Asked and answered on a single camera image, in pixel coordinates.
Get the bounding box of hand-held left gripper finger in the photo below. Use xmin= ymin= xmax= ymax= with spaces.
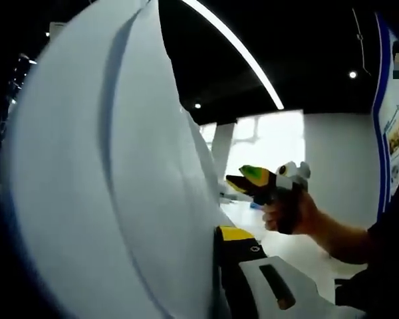
xmin=215 ymin=225 xmax=366 ymax=319

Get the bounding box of white cloth sheet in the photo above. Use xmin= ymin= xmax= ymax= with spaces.
xmin=0 ymin=0 xmax=235 ymax=319

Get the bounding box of person's right hand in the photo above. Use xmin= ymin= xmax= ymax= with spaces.
xmin=262 ymin=191 xmax=321 ymax=236

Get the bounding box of large bright window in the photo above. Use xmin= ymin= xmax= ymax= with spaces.
xmin=199 ymin=111 xmax=305 ymax=200

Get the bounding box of long ceiling light strip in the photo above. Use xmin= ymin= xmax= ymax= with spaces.
xmin=181 ymin=0 xmax=285 ymax=110

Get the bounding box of white ceiling conduit pipe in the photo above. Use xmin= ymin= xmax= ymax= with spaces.
xmin=351 ymin=8 xmax=373 ymax=77

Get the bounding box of ceiling air conditioner vent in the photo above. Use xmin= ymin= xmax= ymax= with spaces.
xmin=50 ymin=21 xmax=68 ymax=37

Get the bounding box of blue white wall poster board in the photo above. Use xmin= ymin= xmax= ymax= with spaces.
xmin=372 ymin=13 xmax=399 ymax=213

